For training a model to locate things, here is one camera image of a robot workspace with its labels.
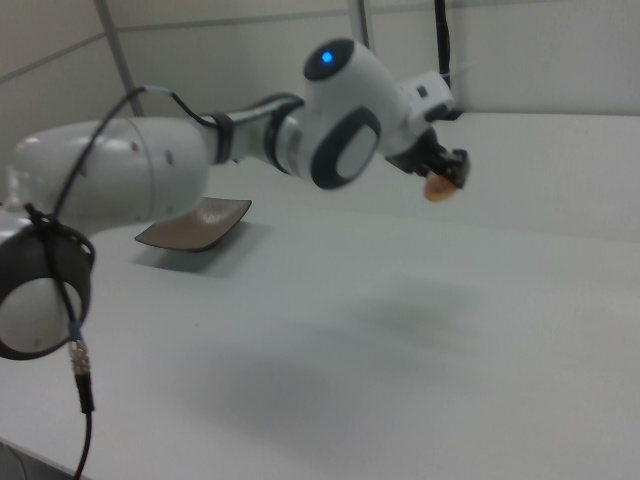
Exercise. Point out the black pole with base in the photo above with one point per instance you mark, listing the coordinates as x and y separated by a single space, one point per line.
443 35

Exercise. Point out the aluminium frame post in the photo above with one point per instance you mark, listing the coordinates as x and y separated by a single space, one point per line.
120 55
361 22

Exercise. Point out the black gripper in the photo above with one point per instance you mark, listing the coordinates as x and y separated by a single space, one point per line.
417 152

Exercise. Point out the square dark ceramic plate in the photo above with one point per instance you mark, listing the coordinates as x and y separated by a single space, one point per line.
215 222

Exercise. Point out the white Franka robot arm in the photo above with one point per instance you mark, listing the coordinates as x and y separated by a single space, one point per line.
150 160

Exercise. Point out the orange bread roll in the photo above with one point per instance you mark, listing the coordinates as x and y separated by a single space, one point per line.
438 190

